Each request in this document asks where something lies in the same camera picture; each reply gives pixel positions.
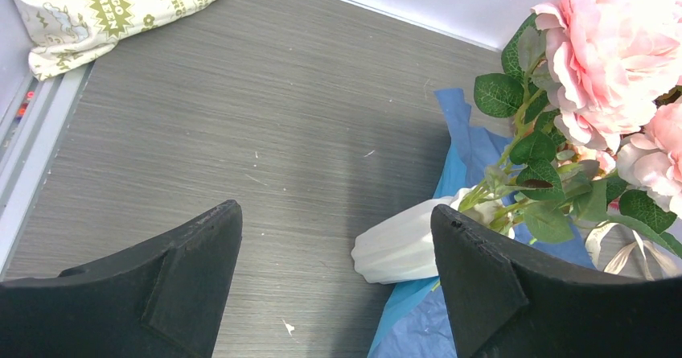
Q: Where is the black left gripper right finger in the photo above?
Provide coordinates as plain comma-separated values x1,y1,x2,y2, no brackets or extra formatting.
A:
430,204,681,357

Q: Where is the white ribbed vase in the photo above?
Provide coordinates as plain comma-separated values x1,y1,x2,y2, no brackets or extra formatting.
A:
350,187,516,286

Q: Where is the blue wrapping paper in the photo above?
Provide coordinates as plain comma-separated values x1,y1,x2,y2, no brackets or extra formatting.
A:
368,88,595,358

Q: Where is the pink flower stem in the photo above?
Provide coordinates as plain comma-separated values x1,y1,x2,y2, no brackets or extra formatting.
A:
458,0,682,212
482,101,681,256

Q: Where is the patterned cream cloth bag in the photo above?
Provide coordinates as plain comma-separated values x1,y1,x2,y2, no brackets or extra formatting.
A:
13,0,215,81

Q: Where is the beige printed ribbon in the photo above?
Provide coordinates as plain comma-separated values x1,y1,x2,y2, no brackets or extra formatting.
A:
585,224,681,281

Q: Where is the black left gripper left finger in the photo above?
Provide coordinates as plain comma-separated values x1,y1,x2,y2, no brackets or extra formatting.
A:
1,200,242,357

